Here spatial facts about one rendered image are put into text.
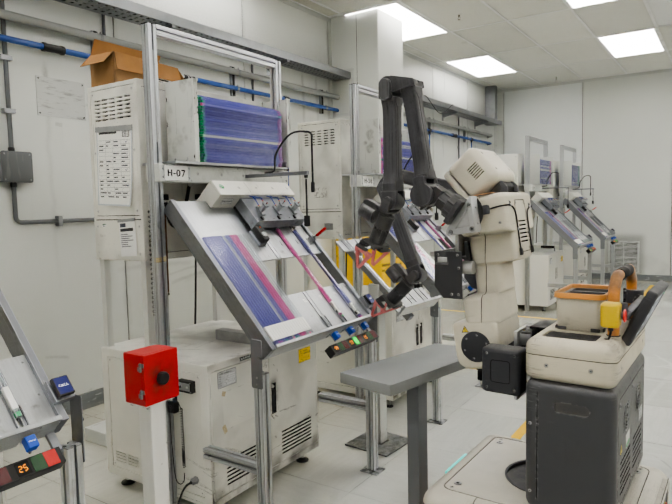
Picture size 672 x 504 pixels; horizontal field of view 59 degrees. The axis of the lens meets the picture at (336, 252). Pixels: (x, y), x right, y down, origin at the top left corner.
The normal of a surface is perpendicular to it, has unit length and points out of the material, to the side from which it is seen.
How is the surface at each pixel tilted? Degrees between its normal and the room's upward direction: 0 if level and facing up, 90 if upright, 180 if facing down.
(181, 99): 90
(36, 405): 47
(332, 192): 90
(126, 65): 80
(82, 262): 90
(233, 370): 90
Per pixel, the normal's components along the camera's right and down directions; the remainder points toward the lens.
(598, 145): -0.55, 0.07
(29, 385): 0.59, -0.66
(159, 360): 0.83, 0.03
